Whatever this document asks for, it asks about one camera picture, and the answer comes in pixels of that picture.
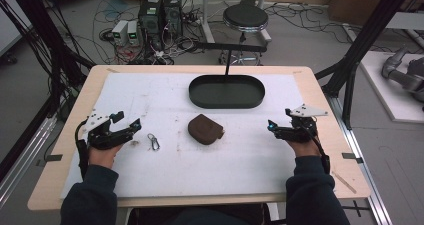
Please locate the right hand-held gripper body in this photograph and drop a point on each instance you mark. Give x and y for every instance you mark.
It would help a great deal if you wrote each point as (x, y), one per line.
(301, 133)

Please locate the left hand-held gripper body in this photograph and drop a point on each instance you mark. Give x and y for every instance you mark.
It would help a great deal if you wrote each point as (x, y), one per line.
(100, 136)

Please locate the person's right hand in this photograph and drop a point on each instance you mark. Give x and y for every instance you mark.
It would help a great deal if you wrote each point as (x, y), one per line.
(305, 149)

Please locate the person's left hand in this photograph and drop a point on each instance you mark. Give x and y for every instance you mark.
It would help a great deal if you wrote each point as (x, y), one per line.
(101, 156)

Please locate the silver carabiner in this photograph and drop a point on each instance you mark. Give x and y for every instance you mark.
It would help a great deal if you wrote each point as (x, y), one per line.
(153, 142)

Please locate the black tape piece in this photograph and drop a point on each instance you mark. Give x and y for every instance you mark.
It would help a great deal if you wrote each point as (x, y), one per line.
(350, 156)
(53, 158)

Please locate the black oval tray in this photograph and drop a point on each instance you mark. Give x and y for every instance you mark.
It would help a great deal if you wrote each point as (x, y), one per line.
(226, 93)

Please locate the brown pouch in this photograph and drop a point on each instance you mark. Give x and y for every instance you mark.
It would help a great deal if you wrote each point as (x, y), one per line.
(204, 130)

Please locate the white table mat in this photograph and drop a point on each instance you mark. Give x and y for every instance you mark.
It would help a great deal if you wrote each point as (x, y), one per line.
(200, 171)

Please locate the grey power supply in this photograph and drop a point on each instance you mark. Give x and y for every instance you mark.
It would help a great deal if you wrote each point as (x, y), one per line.
(119, 31)
(133, 33)

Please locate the black T-shaped stand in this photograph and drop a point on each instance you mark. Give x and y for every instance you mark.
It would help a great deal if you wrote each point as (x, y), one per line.
(228, 48)

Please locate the white floor board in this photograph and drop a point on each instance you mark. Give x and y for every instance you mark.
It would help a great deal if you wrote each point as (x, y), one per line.
(393, 101)

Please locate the black computer tower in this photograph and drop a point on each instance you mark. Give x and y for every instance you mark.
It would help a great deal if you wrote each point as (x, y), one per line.
(150, 21)
(172, 13)

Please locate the black round stool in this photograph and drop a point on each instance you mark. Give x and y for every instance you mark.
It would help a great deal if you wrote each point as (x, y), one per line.
(245, 16)

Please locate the person's lap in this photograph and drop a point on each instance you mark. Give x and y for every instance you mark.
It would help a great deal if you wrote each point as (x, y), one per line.
(200, 216)

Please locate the cardboard box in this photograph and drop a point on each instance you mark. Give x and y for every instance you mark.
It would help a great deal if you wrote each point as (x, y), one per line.
(360, 1)

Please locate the aluminium rail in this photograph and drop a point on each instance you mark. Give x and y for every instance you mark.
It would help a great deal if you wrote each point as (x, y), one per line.
(363, 171)
(23, 155)

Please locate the black frame post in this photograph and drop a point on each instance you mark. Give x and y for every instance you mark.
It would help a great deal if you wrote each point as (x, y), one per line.
(363, 45)
(40, 35)

